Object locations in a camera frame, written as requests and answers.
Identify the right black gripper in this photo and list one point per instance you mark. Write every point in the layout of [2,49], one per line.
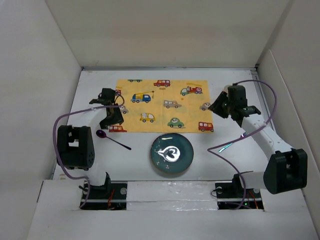
[215,107]

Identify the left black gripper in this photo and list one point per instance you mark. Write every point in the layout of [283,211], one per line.
[116,119]

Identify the yellow car print cloth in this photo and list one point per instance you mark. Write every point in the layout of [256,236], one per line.
[163,106]

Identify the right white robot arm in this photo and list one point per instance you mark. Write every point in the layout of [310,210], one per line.
[287,167]

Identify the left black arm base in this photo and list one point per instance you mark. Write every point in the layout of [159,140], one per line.
[110,197]

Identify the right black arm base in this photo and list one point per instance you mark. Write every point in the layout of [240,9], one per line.
[229,195]

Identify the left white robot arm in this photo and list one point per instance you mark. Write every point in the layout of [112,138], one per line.
[74,145]

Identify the pink cup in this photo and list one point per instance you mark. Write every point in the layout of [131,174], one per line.
[225,89]

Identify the purple metallic spoon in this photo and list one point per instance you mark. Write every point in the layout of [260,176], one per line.
[101,134]

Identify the iridescent metallic fork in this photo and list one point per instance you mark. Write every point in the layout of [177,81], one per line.
[228,145]

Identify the dark teal plate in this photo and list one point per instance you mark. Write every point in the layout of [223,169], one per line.
[171,153]

